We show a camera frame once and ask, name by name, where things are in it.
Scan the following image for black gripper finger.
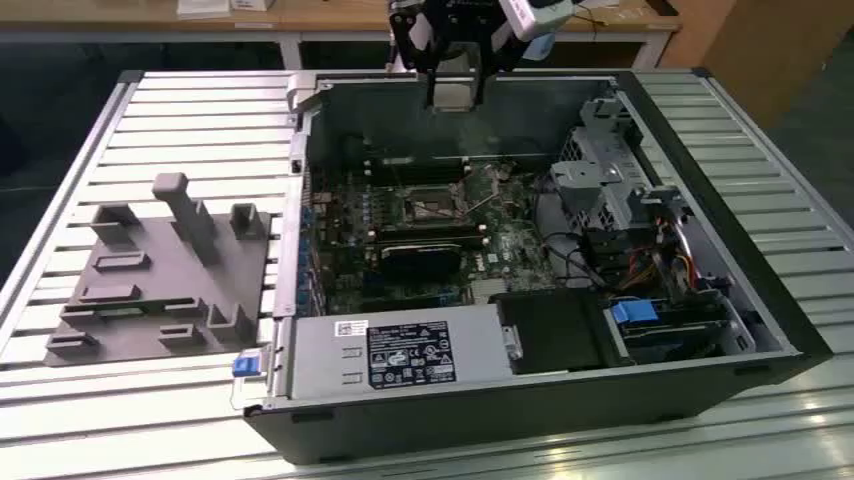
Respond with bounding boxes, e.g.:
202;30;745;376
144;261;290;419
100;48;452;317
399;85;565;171
476;27;535;109
389;7;441;109

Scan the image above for silver square CPU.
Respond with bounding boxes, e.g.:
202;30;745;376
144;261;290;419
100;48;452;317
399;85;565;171
431;77;483;115

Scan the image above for metal socket cover frame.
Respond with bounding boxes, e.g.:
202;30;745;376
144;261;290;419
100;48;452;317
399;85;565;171
453;155;472;217

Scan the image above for CPU socket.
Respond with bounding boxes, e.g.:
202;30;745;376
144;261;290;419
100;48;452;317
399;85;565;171
397;186;463;225

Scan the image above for gray metal drive cage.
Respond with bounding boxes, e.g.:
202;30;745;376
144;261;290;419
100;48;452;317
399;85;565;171
549;97;675;231

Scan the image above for green motherboard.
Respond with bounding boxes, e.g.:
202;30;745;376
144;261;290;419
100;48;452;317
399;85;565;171
302;154;559;316

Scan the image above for black graphics card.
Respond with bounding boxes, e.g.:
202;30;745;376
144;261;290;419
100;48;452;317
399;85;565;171
377;241;463;282

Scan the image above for silver chipset heatsink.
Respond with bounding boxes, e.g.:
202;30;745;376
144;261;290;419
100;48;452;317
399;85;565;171
468;279;509;302

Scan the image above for wooden cabinet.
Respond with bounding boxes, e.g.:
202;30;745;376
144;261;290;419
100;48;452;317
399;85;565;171
656;0;854;131

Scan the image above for hard disk in blue carrier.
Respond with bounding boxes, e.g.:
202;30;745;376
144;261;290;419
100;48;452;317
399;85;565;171
604;298;732;365

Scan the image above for wooden desk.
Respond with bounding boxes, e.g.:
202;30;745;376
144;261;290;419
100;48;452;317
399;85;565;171
0;0;681;71

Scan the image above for gray power supply with label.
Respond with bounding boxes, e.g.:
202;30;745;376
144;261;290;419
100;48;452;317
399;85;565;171
262;302;519;406

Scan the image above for gray plastic parts rack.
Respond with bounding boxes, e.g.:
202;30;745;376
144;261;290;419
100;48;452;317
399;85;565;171
40;172;274;369

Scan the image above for blue case latch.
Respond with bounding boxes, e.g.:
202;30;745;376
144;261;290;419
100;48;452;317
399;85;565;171
230;351;262;377

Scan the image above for black open PC case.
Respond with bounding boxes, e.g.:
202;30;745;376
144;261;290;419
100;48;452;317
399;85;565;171
240;67;835;466

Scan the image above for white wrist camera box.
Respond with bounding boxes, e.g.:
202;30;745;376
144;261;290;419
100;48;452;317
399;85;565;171
499;0;576;42

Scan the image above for black internal cable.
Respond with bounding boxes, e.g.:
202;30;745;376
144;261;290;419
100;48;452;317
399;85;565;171
540;230;612;291

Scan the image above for yellow and red wires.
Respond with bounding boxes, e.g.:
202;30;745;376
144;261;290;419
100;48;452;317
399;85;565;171
616;249;699;294

